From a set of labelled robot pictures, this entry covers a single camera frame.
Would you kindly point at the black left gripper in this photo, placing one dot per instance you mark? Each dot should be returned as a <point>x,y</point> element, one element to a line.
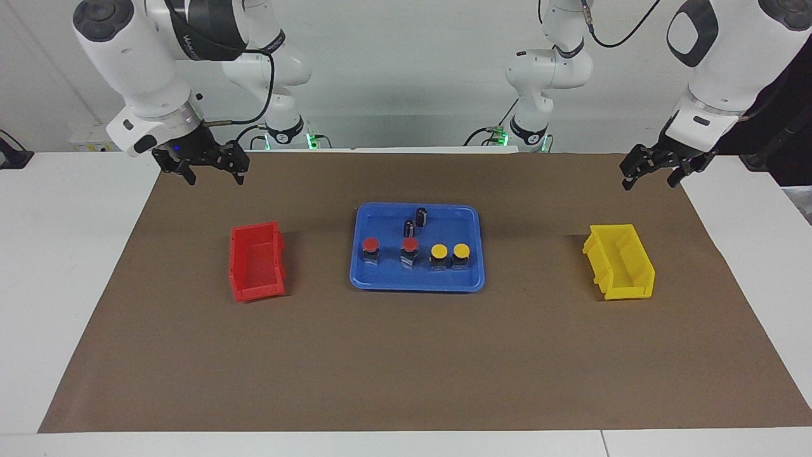
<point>663,152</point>

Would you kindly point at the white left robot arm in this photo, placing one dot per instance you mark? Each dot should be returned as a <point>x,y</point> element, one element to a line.
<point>717,70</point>

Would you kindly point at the red push button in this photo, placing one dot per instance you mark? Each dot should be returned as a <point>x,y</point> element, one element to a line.
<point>410,246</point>
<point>370,246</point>

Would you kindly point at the black clamp mount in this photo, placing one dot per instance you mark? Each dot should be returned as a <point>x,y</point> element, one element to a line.
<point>13,155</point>

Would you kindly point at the brown paper mat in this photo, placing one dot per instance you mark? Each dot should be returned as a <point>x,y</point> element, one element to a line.
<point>406,355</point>

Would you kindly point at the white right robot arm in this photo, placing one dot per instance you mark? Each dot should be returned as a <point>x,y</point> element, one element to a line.
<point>139,63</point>

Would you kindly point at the white wall power box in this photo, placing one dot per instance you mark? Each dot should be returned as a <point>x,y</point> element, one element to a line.
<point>89,139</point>

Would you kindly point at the blue plastic tray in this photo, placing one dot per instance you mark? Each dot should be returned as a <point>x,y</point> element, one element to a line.
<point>387,276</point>

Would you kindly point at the black cylindrical capacitor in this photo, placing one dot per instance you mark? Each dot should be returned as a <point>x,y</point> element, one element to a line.
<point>409,228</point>
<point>422,216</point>

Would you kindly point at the yellow plastic bin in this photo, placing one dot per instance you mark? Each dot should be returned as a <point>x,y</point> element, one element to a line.
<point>625,266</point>

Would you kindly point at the black equipment stand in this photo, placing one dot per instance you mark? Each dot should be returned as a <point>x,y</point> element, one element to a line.
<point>780,133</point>

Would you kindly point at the red plastic bin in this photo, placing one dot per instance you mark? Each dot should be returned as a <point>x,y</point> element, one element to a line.
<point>257,266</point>

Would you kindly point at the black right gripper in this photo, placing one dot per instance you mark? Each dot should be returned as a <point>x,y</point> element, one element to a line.
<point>203,152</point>

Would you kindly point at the yellow push button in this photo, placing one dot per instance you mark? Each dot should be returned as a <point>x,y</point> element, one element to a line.
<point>460,251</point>
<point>438,252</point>

